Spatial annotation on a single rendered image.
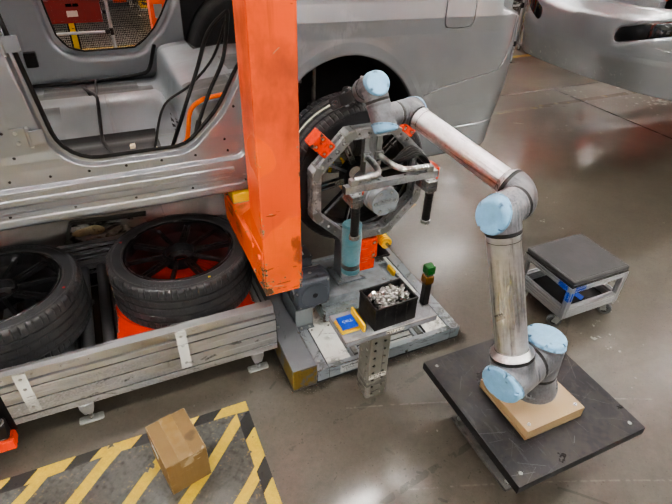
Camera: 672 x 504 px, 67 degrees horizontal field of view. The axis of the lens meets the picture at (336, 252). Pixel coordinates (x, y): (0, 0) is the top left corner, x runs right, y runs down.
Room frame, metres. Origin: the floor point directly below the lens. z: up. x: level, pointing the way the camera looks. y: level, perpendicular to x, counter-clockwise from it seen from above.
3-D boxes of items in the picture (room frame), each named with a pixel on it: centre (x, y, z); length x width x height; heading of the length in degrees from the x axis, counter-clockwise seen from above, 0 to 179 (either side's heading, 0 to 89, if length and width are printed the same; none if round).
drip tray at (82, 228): (2.77, 1.52, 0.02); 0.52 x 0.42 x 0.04; 109
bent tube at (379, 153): (1.93, -0.27, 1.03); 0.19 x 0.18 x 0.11; 25
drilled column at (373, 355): (1.57, -0.18, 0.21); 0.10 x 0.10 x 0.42; 25
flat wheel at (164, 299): (1.95, 0.75, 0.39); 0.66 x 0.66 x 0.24
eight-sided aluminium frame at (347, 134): (2.00, -0.13, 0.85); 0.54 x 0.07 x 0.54; 115
